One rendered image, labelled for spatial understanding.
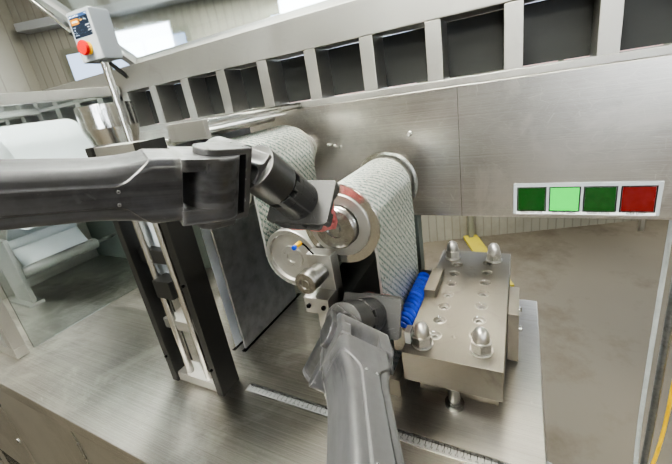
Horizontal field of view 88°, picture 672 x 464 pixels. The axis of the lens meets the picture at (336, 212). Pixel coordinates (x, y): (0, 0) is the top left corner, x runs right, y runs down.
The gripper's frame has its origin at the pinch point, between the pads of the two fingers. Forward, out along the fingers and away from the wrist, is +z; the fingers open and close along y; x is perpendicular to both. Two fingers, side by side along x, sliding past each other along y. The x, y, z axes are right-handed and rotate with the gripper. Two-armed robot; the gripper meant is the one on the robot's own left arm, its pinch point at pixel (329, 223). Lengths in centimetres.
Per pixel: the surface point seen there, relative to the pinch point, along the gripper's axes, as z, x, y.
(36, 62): 41, 144, -353
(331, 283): 8.8, -8.4, -2.1
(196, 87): 10, 46, -65
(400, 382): 25.0, -22.7, 8.0
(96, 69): 65, 147, -303
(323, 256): 5.2, -4.5, -2.8
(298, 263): 10.2, -5.4, -11.1
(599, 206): 34, 18, 40
